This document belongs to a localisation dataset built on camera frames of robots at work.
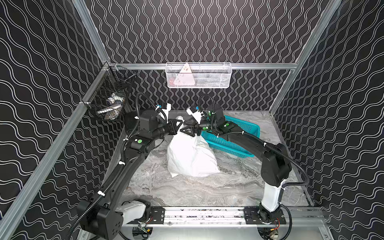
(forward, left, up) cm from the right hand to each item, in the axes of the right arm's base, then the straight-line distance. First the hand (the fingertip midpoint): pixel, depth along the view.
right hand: (183, 125), depth 79 cm
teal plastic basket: (0, -18, -14) cm, 23 cm away
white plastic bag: (-16, -4, -4) cm, 17 cm away
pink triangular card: (+28, 0, +11) cm, 30 cm away
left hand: (-4, 0, +9) cm, 10 cm away
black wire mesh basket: (+13, +43, +6) cm, 45 cm away
